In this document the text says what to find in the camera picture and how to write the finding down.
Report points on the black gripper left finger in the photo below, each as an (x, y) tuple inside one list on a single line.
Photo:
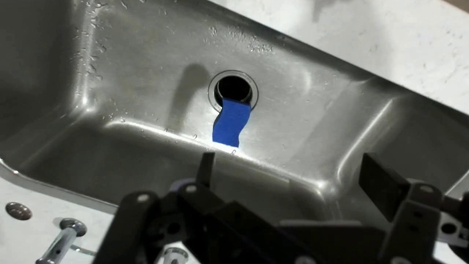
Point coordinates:
[(147, 230)]

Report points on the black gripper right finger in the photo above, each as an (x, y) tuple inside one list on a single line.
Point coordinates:
[(385, 189)]

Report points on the round chrome deck cap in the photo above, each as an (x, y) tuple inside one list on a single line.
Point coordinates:
[(18, 211)]

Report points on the blue tape strip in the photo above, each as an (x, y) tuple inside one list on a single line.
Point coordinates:
[(230, 125)]

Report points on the stainless steel sink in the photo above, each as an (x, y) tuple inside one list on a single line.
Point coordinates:
[(147, 74)]

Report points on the round sink drain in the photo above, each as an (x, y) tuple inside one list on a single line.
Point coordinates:
[(234, 87)]

